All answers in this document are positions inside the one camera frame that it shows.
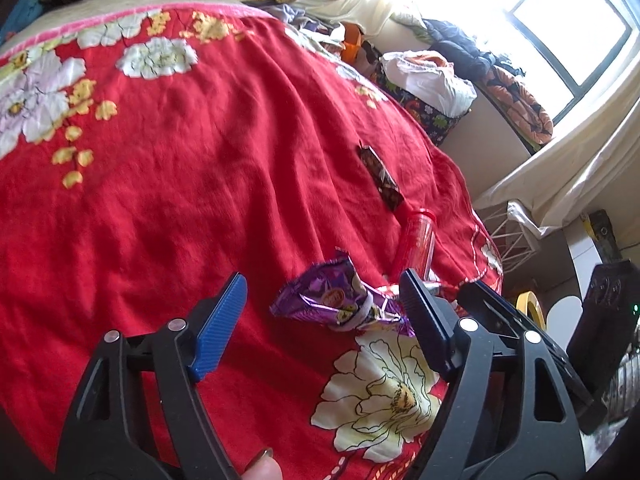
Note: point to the window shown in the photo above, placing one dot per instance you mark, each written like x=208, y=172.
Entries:
x=570, y=15

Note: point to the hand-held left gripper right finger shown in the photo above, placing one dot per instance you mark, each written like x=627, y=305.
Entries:
x=425, y=320

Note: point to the white curved furniture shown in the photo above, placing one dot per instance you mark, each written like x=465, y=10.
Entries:
x=580, y=255

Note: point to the person's left hand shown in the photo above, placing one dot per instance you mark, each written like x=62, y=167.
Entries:
x=262, y=467

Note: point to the blue cloth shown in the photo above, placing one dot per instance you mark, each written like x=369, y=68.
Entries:
x=22, y=5

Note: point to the red cylindrical canister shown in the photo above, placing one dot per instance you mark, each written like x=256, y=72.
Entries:
x=412, y=245

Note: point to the dark device with yellow part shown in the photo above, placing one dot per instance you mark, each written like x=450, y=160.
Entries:
x=605, y=237

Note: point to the dark jacket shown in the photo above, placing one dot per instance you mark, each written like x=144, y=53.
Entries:
x=462, y=47

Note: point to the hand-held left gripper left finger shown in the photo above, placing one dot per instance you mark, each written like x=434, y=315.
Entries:
x=220, y=325

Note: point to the white plastic bag of clothes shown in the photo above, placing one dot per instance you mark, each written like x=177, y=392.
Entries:
x=435, y=82

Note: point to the purple snack wrapper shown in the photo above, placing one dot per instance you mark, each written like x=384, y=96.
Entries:
x=325, y=295

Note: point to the cream curtain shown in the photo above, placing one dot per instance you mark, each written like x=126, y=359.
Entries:
x=575, y=170

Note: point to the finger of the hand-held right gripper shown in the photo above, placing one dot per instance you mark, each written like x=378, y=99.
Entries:
x=492, y=305

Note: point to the orange box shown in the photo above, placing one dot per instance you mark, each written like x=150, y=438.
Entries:
x=351, y=45

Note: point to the red floral blanket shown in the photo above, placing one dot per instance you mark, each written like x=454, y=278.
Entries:
x=175, y=210

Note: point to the beige bed sheet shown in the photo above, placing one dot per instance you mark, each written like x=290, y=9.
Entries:
x=125, y=0

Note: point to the dark brown bar wrapper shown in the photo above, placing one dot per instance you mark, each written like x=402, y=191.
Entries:
x=380, y=177

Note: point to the floral storage box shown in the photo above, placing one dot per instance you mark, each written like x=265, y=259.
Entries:
x=430, y=115

